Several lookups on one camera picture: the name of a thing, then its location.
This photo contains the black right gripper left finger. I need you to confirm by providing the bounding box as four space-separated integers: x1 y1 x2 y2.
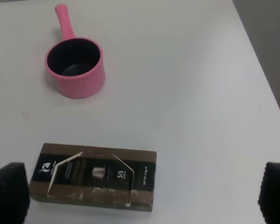
0 162 30 224

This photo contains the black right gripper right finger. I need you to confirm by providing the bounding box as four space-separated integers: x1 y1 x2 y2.
258 162 280 224

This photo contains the brown coffee capsule box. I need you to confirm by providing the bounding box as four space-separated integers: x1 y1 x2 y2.
29 143 157 212

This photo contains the pink saucepan with handle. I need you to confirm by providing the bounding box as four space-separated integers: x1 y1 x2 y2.
45 4 105 99

